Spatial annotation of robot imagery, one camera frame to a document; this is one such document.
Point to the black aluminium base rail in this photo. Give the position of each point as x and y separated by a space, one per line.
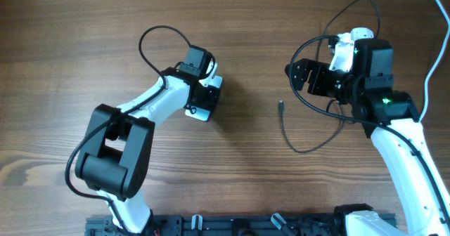
306 224

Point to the light blue smartphone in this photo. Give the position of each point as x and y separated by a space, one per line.
212 80

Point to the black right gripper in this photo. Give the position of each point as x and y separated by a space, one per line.
317 77

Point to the white USB charger plug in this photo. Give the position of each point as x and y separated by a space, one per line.
344 49

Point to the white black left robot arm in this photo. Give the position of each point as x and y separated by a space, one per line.
113 157

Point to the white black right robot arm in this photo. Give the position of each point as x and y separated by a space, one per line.
389 118

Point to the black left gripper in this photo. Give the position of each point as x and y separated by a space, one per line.
206 97

